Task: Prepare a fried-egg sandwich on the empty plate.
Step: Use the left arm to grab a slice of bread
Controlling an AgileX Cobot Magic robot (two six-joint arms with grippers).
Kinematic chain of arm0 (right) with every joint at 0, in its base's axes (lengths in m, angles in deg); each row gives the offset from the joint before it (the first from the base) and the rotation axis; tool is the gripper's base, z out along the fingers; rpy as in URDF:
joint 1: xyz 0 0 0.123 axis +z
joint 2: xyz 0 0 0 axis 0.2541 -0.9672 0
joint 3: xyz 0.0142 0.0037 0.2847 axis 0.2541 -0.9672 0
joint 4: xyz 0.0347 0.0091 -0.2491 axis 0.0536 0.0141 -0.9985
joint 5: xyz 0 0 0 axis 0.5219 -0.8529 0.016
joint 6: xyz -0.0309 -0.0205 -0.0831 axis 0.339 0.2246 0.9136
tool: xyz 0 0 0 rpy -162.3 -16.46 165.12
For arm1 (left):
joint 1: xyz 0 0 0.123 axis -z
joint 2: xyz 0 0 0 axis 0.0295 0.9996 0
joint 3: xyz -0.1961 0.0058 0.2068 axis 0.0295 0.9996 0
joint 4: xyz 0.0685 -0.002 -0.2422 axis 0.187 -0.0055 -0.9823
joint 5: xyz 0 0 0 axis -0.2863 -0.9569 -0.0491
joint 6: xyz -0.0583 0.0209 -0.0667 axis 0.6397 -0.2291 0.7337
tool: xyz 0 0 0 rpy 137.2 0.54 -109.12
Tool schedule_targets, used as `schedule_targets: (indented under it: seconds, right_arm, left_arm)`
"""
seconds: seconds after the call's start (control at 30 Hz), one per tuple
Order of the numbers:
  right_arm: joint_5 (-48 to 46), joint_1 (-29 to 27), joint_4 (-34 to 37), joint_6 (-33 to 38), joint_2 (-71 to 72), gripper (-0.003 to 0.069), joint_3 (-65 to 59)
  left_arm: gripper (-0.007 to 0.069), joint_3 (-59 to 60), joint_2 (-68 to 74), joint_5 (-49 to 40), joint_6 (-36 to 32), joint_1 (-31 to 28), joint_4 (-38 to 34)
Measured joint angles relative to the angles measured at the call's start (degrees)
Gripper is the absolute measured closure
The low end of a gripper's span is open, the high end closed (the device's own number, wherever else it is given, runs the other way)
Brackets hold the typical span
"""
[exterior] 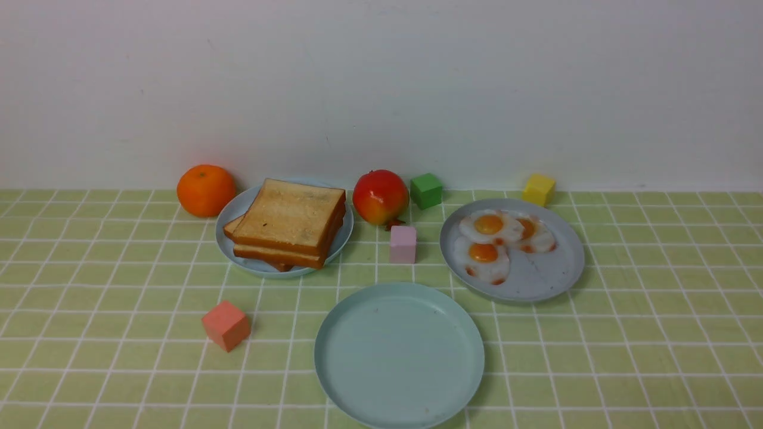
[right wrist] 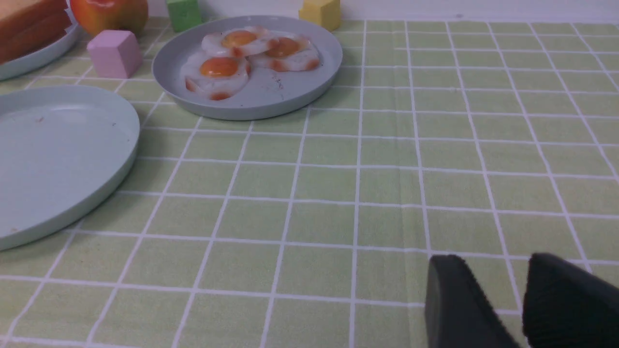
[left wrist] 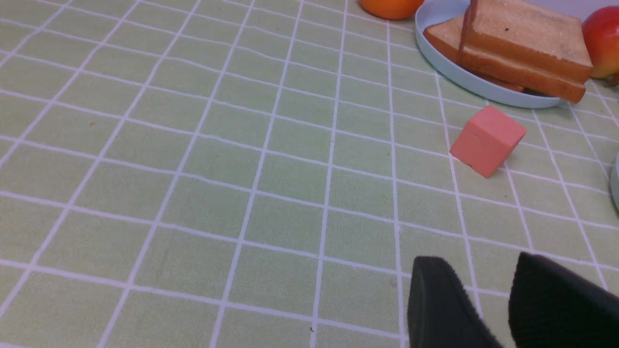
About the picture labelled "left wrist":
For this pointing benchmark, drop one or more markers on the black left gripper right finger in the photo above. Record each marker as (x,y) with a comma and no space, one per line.
(553,307)

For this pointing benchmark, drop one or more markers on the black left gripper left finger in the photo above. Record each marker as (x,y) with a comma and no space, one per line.
(440,313)

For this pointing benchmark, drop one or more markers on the toast slice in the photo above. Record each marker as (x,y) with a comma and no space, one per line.
(445,38)
(527,45)

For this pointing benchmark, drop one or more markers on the light blue sandwich plate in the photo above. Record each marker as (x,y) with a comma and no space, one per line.
(614,182)

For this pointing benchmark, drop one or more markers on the pink cube block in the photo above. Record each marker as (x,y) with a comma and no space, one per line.
(487,140)

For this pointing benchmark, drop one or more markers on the red apple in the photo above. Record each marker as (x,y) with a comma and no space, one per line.
(601,36)

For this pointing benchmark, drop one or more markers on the light blue bread plate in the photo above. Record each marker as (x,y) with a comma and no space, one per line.
(437,11)

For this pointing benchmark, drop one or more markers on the orange fruit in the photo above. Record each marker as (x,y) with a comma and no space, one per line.
(393,10)

